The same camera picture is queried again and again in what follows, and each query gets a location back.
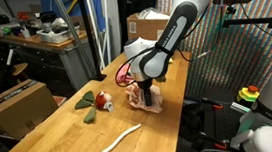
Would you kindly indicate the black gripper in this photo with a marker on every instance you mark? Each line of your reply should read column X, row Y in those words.
column 145, row 84

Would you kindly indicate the red green plush flower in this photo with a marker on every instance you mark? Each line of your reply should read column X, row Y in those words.
column 88, row 104

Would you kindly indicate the white pole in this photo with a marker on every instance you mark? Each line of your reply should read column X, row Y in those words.
column 105, row 22

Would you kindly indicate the black container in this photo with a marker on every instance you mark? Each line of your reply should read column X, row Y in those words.
column 48, row 16

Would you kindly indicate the small green object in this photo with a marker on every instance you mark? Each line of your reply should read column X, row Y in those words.
column 7, row 30

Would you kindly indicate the wooden top cabinet counter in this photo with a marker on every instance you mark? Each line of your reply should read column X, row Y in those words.
column 41, row 61

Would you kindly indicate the white flexible tube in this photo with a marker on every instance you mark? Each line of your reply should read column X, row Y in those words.
column 112, row 148

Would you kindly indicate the clear plastic bag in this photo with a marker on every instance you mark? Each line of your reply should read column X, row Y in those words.
column 153, row 14

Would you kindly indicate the yellow red emergency stop button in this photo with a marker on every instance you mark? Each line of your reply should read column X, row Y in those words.
column 247, row 95

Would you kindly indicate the wooden stool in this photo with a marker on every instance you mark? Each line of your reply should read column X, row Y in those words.
column 19, row 68

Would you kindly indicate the cardboard box with white labels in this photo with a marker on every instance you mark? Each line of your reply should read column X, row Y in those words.
column 144, row 28

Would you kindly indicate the white plastic bin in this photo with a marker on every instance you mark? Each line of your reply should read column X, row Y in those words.
column 58, row 36

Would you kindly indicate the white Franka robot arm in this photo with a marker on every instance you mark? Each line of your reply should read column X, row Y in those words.
column 160, row 53

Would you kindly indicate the black vertical stand pole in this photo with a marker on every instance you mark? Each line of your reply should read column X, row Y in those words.
column 88, row 30

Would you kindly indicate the cardboard box with black tape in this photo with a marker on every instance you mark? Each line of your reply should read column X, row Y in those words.
column 22, row 110

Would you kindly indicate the grey metal tripod pole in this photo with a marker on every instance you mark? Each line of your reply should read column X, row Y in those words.
column 71, row 32

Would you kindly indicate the white cup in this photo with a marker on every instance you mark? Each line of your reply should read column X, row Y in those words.
column 25, row 33

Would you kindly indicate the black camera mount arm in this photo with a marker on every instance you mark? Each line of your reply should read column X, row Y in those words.
column 254, row 21

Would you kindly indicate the pale pink white cloth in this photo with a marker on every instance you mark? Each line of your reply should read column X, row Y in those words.
column 136, row 101

